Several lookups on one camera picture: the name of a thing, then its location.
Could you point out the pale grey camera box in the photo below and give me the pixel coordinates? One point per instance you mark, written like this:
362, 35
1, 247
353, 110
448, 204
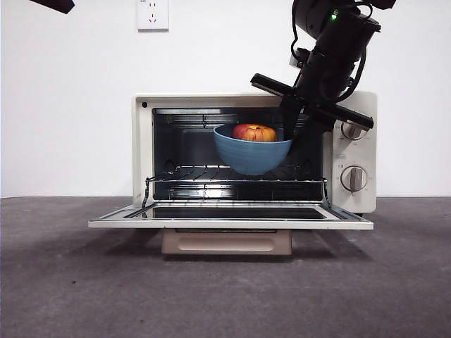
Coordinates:
292, 62

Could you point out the white wall socket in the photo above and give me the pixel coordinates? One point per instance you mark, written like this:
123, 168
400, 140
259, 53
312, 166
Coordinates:
152, 17

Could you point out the beige oven knob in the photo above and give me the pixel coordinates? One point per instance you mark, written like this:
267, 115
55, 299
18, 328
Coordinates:
351, 132
354, 179

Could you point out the cream Toshiba toaster oven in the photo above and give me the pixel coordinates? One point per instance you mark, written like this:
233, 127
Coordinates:
366, 158

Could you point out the blue bowl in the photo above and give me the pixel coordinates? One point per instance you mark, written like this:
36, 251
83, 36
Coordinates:
250, 156

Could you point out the red yellow apple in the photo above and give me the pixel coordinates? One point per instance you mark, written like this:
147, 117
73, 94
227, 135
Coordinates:
253, 133

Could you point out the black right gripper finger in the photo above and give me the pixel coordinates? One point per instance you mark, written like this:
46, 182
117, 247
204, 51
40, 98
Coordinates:
308, 130
289, 118

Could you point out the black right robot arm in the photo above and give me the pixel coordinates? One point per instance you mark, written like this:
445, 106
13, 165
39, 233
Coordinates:
338, 28

